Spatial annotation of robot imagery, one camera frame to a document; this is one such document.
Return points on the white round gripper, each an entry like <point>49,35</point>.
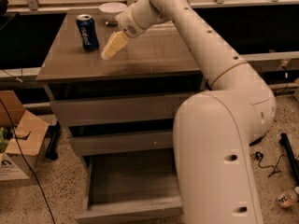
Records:
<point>130,21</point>

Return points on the blue pepsi can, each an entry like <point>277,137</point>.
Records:
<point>86,27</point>

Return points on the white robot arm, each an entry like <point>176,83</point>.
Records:
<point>212,129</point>

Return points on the top grey drawer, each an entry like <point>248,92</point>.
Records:
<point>120,100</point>

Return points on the grey drawer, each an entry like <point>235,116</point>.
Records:
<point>120,137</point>
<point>120,100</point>

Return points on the grey drawer cabinet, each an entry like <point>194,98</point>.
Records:
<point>160,52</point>

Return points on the middle grey drawer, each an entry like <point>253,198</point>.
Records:
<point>120,137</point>

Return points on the open bottom drawer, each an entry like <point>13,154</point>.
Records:
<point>131,186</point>

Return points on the white ceramic bowl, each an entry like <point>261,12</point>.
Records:
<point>111,10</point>

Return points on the black stand leg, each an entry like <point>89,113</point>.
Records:
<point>53,133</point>

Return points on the brown cardboard box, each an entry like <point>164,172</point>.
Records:
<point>22,135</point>

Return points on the black bar on floor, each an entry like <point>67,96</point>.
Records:
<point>284,140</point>

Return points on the plastic bottle on floor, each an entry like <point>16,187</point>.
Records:
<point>288,197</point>

